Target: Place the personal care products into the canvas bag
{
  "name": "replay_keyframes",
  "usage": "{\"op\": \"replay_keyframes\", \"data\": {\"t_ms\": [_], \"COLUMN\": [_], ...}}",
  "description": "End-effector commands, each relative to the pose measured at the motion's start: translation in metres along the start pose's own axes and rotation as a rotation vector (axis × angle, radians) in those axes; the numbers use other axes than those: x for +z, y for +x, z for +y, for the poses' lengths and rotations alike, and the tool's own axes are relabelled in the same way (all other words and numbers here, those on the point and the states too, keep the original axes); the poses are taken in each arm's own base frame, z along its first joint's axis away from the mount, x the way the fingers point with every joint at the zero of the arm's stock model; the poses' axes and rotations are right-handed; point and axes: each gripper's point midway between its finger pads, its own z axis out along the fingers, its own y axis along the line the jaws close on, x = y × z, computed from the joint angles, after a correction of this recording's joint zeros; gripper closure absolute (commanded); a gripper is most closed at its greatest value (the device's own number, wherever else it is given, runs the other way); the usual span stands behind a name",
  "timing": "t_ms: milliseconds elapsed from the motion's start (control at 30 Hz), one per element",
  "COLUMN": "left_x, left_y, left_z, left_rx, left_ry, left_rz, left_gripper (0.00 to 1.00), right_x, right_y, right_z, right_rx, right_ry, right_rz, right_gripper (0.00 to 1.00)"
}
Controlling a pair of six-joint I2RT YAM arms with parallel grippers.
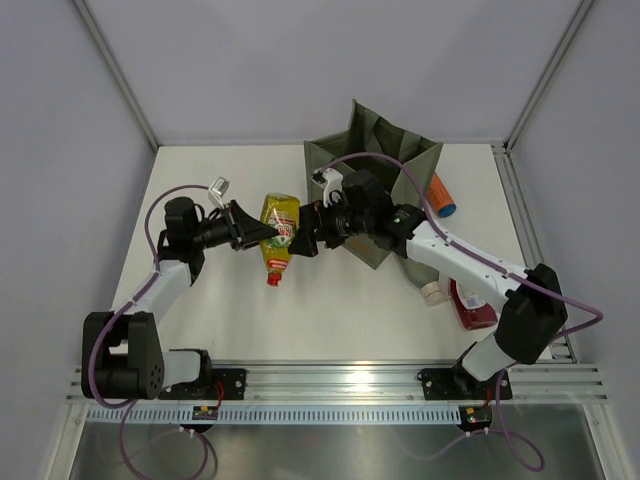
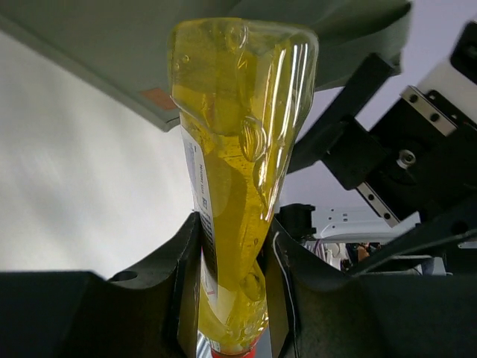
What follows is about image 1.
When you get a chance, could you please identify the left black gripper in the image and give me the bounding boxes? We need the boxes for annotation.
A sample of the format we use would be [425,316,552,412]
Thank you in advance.
[191,200,278,251]

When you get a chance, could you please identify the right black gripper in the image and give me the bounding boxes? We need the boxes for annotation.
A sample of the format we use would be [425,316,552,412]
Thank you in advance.
[289,193,373,257]

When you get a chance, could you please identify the yellow bottle red cap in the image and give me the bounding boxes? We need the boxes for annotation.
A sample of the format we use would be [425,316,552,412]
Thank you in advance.
[260,193,300,287]

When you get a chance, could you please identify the green bottle beige cap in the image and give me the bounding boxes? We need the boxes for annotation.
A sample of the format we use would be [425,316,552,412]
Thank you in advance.
[397,257,449,306]

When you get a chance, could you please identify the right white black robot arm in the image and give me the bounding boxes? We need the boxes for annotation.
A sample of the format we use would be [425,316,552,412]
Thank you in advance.
[288,168,567,397]

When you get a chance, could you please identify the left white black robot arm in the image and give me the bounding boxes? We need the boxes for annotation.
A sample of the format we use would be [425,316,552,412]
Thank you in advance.
[81,196,277,408]

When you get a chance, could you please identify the green canvas bag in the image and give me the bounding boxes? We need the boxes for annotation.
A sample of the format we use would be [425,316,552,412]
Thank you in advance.
[303,103,443,269]

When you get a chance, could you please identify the orange bottle blue base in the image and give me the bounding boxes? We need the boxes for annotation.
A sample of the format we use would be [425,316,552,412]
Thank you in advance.
[426,173,457,218]

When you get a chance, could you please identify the red bottle on right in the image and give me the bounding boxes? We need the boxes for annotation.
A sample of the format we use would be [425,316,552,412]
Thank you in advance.
[448,279,498,331]

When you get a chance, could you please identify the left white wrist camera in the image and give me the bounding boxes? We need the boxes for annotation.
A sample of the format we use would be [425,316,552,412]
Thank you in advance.
[207,176,230,208]

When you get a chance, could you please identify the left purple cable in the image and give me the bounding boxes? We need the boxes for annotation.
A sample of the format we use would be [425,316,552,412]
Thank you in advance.
[89,183,221,479]

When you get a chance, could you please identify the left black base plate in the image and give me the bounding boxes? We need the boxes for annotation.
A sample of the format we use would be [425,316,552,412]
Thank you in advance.
[159,367,247,401]

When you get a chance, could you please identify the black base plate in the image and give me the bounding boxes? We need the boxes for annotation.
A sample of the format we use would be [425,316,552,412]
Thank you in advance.
[159,367,247,401]
[416,367,513,401]

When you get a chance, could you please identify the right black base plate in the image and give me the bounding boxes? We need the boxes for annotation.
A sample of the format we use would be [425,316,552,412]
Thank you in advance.
[416,367,513,401]

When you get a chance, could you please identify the white slotted cable duct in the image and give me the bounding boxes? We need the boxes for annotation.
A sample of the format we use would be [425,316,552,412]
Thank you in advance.
[87,403,461,425]

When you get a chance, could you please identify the left aluminium frame post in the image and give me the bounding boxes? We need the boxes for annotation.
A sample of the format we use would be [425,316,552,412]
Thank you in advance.
[69,0,161,153]

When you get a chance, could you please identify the aluminium frame post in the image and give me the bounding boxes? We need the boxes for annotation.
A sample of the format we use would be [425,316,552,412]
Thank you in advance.
[503,0,597,154]
[69,0,161,153]

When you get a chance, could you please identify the aluminium mounting rail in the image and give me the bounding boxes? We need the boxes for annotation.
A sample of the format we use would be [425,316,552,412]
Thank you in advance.
[64,360,610,406]

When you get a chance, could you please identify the right aluminium frame post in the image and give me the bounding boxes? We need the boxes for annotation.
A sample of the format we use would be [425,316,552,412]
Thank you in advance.
[503,0,597,154]

